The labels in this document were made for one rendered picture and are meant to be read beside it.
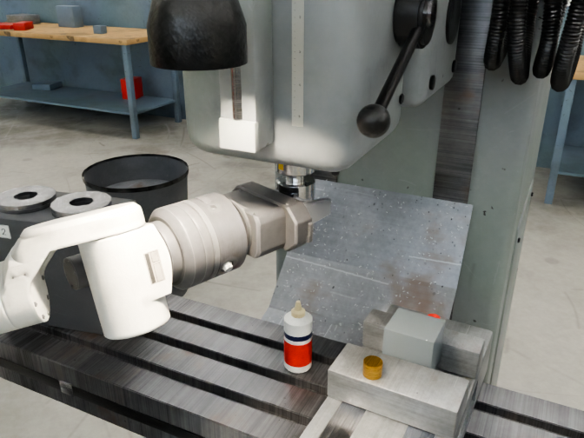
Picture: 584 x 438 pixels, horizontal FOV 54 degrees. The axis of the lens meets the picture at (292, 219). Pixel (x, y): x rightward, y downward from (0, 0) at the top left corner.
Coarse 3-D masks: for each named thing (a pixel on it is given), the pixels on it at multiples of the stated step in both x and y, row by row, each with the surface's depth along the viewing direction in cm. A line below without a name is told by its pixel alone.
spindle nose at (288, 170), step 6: (276, 168) 67; (288, 168) 66; (294, 168) 66; (300, 168) 66; (306, 168) 66; (282, 174) 67; (288, 174) 66; (294, 174) 66; (300, 174) 66; (306, 174) 66
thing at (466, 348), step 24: (384, 312) 77; (456, 336) 72; (480, 336) 79; (456, 360) 71; (480, 360) 71; (480, 384) 77; (336, 408) 66; (360, 408) 66; (312, 432) 63; (336, 432) 63; (360, 432) 63; (384, 432) 63; (408, 432) 63; (456, 432) 64
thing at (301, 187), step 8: (280, 176) 69; (312, 176) 69; (280, 184) 68; (288, 184) 67; (296, 184) 67; (304, 184) 67; (312, 184) 68; (288, 192) 67; (296, 192) 67; (304, 192) 67
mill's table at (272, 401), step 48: (0, 336) 91; (48, 336) 91; (96, 336) 91; (144, 336) 93; (192, 336) 91; (240, 336) 93; (48, 384) 88; (96, 384) 83; (144, 384) 81; (192, 384) 83; (240, 384) 81; (288, 384) 81; (144, 432) 82; (192, 432) 77; (240, 432) 73; (288, 432) 73; (480, 432) 73; (528, 432) 73; (576, 432) 73
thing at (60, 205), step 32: (32, 192) 93; (64, 192) 96; (96, 192) 93; (0, 224) 87; (32, 224) 86; (0, 256) 90; (64, 256) 87; (64, 288) 89; (64, 320) 92; (96, 320) 90
